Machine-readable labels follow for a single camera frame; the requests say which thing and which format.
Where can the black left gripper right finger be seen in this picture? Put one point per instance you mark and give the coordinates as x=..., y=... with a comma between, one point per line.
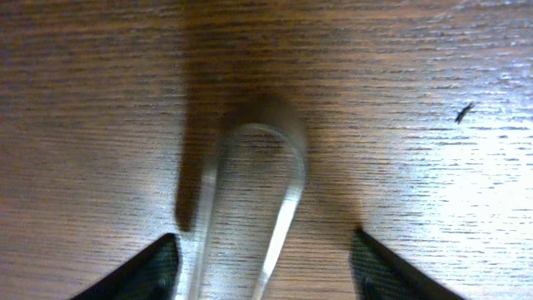
x=379, y=273

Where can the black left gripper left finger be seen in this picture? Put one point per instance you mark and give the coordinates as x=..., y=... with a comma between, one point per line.
x=150, y=275

